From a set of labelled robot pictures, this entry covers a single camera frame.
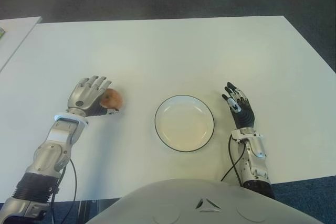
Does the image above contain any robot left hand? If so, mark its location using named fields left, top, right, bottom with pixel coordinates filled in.
left=65, top=75, right=124, bottom=118

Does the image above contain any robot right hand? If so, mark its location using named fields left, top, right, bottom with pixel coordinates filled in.
left=222, top=81, right=256, bottom=130

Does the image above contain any reddish yellow apple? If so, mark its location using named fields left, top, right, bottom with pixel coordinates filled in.
left=101, top=88, right=123, bottom=111

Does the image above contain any white plate with black rim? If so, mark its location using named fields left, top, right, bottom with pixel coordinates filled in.
left=154, top=94, right=215, bottom=153

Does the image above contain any white side table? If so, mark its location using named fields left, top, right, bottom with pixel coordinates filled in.
left=0, top=16, right=43, bottom=74

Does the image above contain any grey robot torso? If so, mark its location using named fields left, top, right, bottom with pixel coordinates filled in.
left=83, top=178, right=318, bottom=224

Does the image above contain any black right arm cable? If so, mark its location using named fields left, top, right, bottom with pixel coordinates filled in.
left=219, top=134, right=249, bottom=185

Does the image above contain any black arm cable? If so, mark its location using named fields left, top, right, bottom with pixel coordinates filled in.
left=219, top=134, right=249, bottom=185
left=49, top=158, right=78, bottom=224

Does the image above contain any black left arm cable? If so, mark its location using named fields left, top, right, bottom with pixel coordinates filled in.
left=49, top=158, right=78, bottom=224

